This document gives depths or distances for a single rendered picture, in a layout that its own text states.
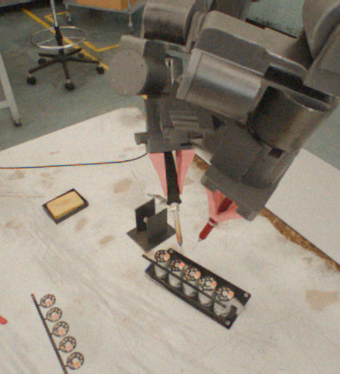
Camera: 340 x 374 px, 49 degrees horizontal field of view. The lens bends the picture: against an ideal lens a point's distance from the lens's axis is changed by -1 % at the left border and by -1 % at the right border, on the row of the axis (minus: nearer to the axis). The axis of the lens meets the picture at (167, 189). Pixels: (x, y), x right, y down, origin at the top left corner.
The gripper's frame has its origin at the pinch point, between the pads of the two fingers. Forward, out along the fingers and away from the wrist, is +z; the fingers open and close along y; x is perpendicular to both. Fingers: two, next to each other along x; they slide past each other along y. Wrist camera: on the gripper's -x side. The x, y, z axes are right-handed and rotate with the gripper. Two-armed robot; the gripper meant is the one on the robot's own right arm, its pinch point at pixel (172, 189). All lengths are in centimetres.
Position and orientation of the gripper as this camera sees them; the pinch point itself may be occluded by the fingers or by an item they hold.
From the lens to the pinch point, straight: 58.7
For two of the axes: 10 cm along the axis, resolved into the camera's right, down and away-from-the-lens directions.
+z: 0.7, 9.7, 2.4
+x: -1.4, -2.3, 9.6
